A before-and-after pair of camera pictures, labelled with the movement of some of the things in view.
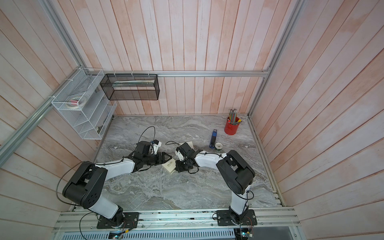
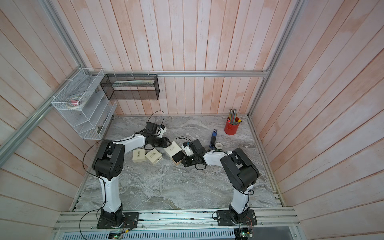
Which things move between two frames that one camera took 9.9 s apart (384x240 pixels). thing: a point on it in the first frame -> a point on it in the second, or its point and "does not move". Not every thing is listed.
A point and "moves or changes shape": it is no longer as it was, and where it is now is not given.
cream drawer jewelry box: x=169 y=165 moves or changes shape
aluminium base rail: x=176 y=220 does not move
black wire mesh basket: x=131 y=87 does not move
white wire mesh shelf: x=79 y=100 does not move
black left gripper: x=163 y=154 -> x=164 y=142
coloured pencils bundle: x=232 y=115 does not move
